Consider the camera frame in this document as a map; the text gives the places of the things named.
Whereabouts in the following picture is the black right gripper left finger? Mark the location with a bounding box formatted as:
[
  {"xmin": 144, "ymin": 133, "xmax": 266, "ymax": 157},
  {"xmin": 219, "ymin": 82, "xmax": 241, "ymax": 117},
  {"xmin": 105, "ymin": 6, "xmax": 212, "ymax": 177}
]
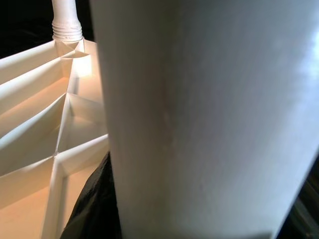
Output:
[{"xmin": 61, "ymin": 151, "xmax": 123, "ymax": 239}]

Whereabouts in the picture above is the white plastic table leg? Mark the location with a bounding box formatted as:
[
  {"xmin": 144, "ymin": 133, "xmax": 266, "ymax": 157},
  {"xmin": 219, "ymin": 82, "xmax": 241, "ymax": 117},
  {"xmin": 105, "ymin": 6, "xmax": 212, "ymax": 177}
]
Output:
[
  {"xmin": 51, "ymin": 0, "xmax": 83, "ymax": 42},
  {"xmin": 89, "ymin": 0, "xmax": 319, "ymax": 239}
]

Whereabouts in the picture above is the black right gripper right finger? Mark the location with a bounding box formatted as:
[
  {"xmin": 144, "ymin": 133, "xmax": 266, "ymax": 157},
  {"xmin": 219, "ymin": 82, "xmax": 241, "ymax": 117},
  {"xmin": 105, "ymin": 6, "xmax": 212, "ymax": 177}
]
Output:
[{"xmin": 275, "ymin": 179, "xmax": 319, "ymax": 239}]

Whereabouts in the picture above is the white plastic table top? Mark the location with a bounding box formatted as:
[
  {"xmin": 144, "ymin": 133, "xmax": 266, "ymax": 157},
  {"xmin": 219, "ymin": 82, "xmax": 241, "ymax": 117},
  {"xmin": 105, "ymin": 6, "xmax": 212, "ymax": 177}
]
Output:
[{"xmin": 0, "ymin": 39, "xmax": 110, "ymax": 239}]

